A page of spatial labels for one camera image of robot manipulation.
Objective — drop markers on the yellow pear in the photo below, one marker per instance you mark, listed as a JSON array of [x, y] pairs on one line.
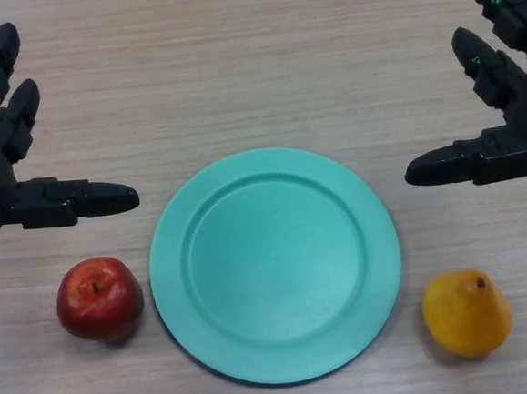
[[467, 315]]

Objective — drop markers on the green round plate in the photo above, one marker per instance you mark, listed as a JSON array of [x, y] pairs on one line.
[[276, 269]]

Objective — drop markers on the red apple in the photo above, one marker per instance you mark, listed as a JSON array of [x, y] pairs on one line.
[[99, 301]]

